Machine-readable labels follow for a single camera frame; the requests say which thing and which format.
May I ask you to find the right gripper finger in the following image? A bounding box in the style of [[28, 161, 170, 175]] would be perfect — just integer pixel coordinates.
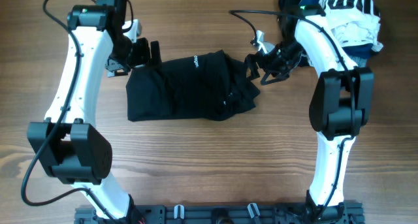
[[244, 54, 260, 80], [261, 69, 290, 86]]

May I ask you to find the black t-shirt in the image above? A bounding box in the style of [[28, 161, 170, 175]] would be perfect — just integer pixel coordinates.
[[126, 50, 260, 121]]

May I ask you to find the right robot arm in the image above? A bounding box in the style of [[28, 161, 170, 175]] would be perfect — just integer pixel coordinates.
[[246, 5, 374, 223]]

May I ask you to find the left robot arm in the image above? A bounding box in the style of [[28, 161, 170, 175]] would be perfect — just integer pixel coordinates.
[[27, 0, 161, 223]]

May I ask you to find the black folded garment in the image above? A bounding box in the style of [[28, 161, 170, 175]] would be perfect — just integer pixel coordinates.
[[278, 0, 309, 67]]

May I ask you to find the navy blue garment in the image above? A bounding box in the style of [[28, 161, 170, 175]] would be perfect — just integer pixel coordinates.
[[298, 0, 375, 59]]

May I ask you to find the white black striped garment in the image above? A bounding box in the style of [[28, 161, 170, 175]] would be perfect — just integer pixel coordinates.
[[318, 0, 384, 53]]

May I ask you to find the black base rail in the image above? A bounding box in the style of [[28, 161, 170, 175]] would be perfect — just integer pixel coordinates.
[[74, 202, 366, 224]]

